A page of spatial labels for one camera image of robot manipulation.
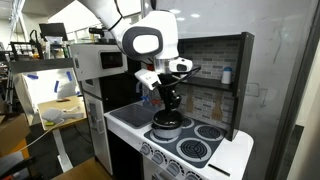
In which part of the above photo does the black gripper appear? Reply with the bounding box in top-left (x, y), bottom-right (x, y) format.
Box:
top-left (158, 74), bottom-right (181, 112)

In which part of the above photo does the black pot lid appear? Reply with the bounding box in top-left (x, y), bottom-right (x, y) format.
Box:
top-left (153, 110), bottom-right (182, 127)

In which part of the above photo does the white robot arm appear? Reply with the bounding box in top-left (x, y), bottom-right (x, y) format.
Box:
top-left (78, 0), bottom-right (183, 90)

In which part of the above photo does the grey toy pot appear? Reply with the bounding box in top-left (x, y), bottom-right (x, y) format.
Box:
top-left (151, 123), bottom-right (182, 139)

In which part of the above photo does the white shaker blue cap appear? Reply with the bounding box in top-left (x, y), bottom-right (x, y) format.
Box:
top-left (221, 67), bottom-right (232, 84)

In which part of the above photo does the toy kitchen playset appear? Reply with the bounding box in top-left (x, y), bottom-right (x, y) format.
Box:
top-left (80, 32), bottom-right (254, 180)

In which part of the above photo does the white toy microwave door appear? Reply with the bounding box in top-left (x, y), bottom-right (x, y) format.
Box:
top-left (70, 44), bottom-right (128, 81)

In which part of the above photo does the wooden side table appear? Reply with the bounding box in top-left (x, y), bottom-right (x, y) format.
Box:
top-left (38, 96), bottom-right (87, 172)

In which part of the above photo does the white stuffed toy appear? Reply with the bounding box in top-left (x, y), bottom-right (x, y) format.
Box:
top-left (41, 108), bottom-right (84, 123)

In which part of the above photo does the black monitor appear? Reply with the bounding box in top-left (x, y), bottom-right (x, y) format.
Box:
top-left (39, 23), bottom-right (68, 41)

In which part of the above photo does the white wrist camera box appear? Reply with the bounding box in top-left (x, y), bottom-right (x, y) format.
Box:
top-left (134, 56), bottom-right (194, 91)

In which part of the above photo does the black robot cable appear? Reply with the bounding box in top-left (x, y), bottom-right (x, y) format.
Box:
top-left (166, 66), bottom-right (202, 88)

